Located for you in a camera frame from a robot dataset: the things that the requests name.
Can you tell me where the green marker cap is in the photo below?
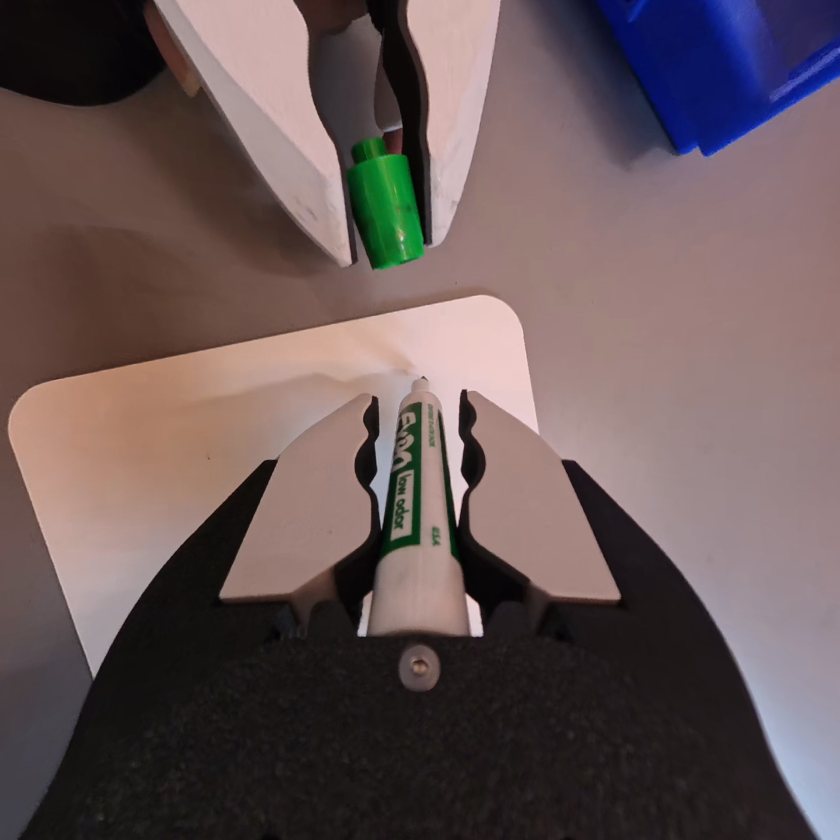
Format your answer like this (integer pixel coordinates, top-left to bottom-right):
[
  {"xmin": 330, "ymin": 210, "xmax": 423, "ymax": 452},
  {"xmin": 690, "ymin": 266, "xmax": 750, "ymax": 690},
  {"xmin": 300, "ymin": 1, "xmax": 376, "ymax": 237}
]
[{"xmin": 344, "ymin": 134, "xmax": 429, "ymax": 273}]

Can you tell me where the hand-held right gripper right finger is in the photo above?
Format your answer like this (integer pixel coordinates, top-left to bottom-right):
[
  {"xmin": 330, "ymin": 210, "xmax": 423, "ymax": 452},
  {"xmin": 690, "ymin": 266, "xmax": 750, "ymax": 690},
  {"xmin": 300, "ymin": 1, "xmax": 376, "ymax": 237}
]
[{"xmin": 455, "ymin": 389, "xmax": 623, "ymax": 613}]

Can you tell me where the person's left hand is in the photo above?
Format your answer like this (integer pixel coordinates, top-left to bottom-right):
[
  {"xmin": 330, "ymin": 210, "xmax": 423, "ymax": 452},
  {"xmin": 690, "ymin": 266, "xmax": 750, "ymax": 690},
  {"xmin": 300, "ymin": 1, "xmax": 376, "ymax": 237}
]
[{"xmin": 155, "ymin": 14, "xmax": 202, "ymax": 98}]

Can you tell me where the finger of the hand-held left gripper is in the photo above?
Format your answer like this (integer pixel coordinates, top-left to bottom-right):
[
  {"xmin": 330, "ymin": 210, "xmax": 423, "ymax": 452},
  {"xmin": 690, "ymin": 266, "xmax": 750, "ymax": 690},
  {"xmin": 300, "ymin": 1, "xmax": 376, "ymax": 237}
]
[
  {"xmin": 372, "ymin": 0, "xmax": 504, "ymax": 249},
  {"xmin": 149, "ymin": 0, "xmax": 358, "ymax": 269}
]

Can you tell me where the white whiteboard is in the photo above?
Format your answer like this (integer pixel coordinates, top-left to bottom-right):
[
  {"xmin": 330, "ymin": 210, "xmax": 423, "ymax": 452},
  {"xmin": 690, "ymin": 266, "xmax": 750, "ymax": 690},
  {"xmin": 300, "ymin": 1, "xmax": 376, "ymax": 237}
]
[{"xmin": 7, "ymin": 294, "xmax": 543, "ymax": 678}]

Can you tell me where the blue plastic bin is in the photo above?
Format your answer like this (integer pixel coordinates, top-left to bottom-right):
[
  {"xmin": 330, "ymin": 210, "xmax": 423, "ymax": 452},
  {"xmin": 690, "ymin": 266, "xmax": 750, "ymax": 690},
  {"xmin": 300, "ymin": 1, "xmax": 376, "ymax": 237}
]
[{"xmin": 596, "ymin": 0, "xmax": 840, "ymax": 157}]

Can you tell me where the green dry-erase marker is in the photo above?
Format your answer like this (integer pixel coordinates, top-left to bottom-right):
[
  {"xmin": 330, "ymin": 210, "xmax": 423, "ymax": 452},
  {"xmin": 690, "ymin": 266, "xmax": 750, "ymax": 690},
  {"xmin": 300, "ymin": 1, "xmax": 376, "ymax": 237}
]
[{"xmin": 361, "ymin": 377, "xmax": 476, "ymax": 637}]

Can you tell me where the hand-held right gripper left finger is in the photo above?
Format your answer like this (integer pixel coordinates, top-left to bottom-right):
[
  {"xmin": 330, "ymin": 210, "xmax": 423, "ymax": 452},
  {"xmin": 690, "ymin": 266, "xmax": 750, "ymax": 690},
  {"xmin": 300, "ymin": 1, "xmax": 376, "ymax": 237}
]
[{"xmin": 220, "ymin": 392, "xmax": 384, "ymax": 609}]

